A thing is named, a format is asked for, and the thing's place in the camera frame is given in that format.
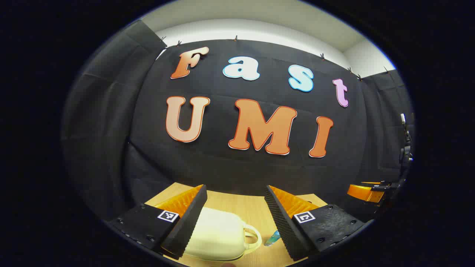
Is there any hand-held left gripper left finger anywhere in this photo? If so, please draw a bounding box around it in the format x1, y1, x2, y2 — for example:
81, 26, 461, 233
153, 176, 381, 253
108, 184, 208, 260

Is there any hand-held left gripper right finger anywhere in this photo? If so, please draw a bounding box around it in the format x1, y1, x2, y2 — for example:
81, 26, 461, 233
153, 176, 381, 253
264, 185, 366, 262

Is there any translucent blue skin care tube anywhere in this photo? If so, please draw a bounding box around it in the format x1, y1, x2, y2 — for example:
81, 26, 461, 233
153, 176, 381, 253
264, 230, 279, 247

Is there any cream yellow small suitcase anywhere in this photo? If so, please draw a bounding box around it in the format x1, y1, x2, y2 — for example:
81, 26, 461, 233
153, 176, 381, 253
184, 207, 262, 261

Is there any row of black cloth clips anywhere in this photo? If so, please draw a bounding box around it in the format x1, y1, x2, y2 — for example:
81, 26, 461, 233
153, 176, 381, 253
160, 35, 390, 80

